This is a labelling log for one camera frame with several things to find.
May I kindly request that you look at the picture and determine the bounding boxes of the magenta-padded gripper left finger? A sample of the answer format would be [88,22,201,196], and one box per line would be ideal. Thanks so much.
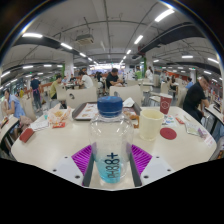
[53,144,96,188]

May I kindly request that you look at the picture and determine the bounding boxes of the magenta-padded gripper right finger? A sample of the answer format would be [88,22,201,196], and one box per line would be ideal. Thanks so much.
[128,144,177,188]

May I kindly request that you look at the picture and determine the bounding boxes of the clear blue-capped water bottle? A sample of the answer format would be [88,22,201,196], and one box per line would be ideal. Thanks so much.
[88,95,135,185]

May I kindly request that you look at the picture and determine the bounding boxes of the cream mug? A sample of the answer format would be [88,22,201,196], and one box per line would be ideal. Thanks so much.
[134,108,165,142]

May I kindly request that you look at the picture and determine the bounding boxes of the flat round red coaster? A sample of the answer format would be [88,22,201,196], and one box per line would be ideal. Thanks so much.
[159,127,178,141]

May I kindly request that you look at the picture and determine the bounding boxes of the red flat wrapper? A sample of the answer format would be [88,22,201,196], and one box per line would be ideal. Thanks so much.
[51,122,67,130]

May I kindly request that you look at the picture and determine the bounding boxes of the dark brown food tray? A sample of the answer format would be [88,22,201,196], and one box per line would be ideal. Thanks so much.
[71,101,143,122]

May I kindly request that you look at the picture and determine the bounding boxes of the clear food bag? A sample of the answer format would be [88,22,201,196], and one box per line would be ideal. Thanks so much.
[47,103,72,126]

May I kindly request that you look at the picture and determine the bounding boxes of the white paper sheet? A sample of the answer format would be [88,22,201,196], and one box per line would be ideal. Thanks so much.
[29,119,50,132]

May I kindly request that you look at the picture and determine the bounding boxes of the clear plastic packet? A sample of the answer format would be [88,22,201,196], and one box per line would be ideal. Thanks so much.
[184,122,201,137]

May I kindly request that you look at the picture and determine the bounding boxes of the white crumpled napkin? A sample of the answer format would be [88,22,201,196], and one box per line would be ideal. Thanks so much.
[122,97,136,108]

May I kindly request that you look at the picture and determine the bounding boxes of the red paper cup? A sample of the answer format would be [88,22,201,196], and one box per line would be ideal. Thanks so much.
[159,93,174,115]

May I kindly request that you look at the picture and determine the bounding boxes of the red flat case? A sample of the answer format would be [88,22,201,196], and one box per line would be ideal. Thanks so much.
[18,127,35,144]

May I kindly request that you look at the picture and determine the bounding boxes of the beige chair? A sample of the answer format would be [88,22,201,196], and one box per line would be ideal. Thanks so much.
[65,87,98,109]
[109,84,144,108]

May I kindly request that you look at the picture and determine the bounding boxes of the group of beige chairs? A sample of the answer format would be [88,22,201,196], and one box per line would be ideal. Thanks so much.
[143,79,189,108]

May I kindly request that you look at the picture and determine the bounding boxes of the person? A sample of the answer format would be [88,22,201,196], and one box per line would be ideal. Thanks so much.
[182,74,212,123]
[29,75,44,111]
[77,70,95,90]
[105,67,126,90]
[2,88,26,120]
[49,74,64,100]

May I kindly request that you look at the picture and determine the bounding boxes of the beige cafeteria table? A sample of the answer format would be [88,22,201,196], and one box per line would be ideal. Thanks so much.
[0,114,20,151]
[204,103,224,141]

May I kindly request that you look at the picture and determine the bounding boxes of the ceiling air unit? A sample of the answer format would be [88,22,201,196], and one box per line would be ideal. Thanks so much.
[75,33,95,46]

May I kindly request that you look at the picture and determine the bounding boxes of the ceiling lights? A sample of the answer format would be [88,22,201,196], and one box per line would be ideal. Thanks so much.
[0,8,221,84]

